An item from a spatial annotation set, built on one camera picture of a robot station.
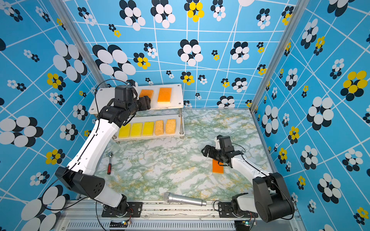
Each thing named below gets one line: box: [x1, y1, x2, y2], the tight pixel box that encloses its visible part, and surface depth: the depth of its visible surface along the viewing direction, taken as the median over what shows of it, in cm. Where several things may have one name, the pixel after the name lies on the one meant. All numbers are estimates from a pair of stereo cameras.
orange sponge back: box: [157, 87, 172, 104], surface depth 79 cm
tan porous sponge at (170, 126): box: [165, 118, 176, 135], surface depth 99 cm
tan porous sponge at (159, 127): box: [155, 119, 164, 136], surface depth 98 cm
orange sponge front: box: [211, 158, 224, 175], surface depth 88 cm
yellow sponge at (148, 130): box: [142, 121, 155, 137], surface depth 100 cm
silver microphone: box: [163, 192, 208, 207], surface depth 76 cm
